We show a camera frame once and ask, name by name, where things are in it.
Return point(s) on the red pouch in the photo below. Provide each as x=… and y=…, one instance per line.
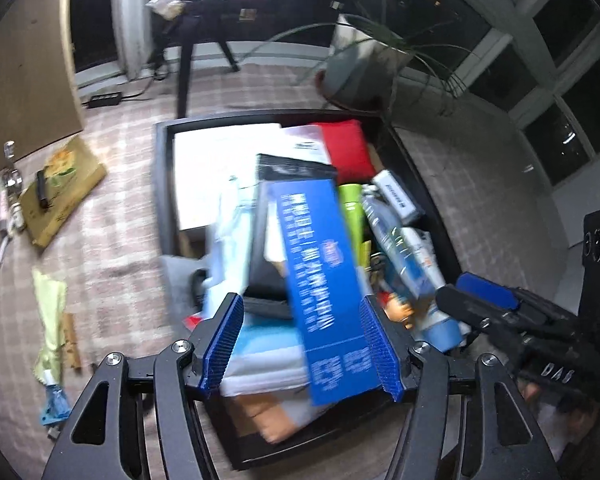
x=345, y=150

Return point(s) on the long blue box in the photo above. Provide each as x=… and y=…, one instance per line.
x=325, y=285

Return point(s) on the large brown wooden board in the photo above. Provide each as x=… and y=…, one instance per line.
x=25, y=60

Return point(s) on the white pen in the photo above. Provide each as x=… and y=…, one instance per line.
x=2, y=252

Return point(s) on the pink tube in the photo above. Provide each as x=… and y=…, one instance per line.
x=3, y=206

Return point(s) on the dark grey box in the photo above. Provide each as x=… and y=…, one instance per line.
x=267, y=260

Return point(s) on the white flat box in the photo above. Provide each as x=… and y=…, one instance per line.
x=210, y=175

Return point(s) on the black container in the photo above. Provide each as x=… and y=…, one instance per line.
x=161, y=200

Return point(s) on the clear blue wrapper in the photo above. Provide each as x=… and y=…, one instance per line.
x=55, y=405

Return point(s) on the person's right hand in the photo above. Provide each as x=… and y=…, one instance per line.
x=575, y=412

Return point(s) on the cartoon figurine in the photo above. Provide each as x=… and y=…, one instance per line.
x=399, y=310

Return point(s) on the green cloth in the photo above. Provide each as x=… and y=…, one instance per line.
x=50, y=310

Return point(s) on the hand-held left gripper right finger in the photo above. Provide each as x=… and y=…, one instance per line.
x=380, y=352

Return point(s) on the potted plant white pot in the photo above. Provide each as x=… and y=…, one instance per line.
x=365, y=60

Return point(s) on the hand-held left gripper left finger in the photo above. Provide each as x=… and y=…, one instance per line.
x=224, y=347

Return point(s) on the brown wooden stick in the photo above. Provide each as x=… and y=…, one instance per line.
x=72, y=340

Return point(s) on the black power strip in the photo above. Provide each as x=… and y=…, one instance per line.
x=105, y=99

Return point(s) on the blue face mask pack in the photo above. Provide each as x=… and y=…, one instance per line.
x=260, y=355

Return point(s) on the white box black label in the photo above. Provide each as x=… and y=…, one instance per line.
x=397, y=195

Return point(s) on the gold box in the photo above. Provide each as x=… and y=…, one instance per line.
x=70, y=190

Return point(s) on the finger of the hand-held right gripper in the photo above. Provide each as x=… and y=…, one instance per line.
x=465, y=305
x=485, y=291

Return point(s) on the white window frame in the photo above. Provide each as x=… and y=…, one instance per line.
x=130, y=20

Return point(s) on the green packet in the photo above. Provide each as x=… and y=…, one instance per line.
x=352, y=210

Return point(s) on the black cylinder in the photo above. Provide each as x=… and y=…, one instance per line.
x=43, y=190

